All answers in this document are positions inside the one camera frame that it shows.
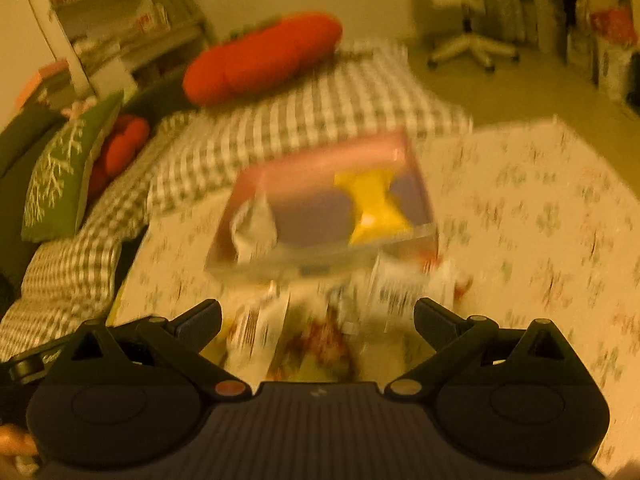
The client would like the white wafer snack packet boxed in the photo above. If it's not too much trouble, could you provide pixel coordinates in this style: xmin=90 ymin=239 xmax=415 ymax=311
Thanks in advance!
xmin=227 ymin=292 xmax=290 ymax=363

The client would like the white red snack wrapper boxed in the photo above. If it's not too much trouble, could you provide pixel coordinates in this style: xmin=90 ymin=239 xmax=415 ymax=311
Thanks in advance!
xmin=362 ymin=255 xmax=473 ymax=326

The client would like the red white candy packet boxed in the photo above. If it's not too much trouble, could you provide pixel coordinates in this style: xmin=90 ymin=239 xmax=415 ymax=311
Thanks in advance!
xmin=267 ymin=313 xmax=357 ymax=384

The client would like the white triangular snack packet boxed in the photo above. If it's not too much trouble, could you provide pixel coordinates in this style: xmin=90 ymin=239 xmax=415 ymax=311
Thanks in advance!
xmin=230 ymin=193 xmax=278 ymax=264

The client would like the large yellow snack packet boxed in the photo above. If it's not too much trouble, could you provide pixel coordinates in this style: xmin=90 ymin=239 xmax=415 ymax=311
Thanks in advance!
xmin=333 ymin=167 xmax=413 ymax=245

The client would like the green snowflake pillow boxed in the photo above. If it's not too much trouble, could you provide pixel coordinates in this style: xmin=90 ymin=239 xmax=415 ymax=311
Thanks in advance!
xmin=21 ymin=91 xmax=124 ymax=243

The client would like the pink silver storage box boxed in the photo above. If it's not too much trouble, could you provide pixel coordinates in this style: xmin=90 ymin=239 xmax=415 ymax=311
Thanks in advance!
xmin=205 ymin=130 xmax=438 ymax=282

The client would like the small red tomato cushion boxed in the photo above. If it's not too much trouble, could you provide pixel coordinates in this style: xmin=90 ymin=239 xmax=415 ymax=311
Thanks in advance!
xmin=88 ymin=114 xmax=151 ymax=202

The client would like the dark green sofa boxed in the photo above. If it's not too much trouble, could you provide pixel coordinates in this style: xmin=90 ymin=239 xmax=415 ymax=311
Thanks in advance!
xmin=1 ymin=70 xmax=194 ymax=312

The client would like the grey checked blanket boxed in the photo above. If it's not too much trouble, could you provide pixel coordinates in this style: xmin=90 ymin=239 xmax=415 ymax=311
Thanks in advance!
xmin=1 ymin=39 xmax=473 ymax=359

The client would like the white printed sack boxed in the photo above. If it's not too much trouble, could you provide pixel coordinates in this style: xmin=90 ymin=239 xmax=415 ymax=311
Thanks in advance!
xmin=597 ymin=38 xmax=634 ymax=103

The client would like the large red tomato cushion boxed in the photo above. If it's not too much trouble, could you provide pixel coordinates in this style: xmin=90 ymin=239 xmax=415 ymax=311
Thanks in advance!
xmin=182 ymin=12 xmax=343 ymax=106

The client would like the white bookshelf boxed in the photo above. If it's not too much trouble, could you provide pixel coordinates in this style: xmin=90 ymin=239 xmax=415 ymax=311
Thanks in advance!
xmin=28 ymin=0 xmax=208 ymax=96

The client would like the red printed bag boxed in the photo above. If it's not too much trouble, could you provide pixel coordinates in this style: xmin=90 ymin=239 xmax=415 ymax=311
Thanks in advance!
xmin=589 ymin=6 xmax=638 ymax=46

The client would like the white office chair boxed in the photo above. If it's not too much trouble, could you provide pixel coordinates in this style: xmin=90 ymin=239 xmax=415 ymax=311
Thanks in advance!
xmin=427 ymin=0 xmax=520 ymax=73

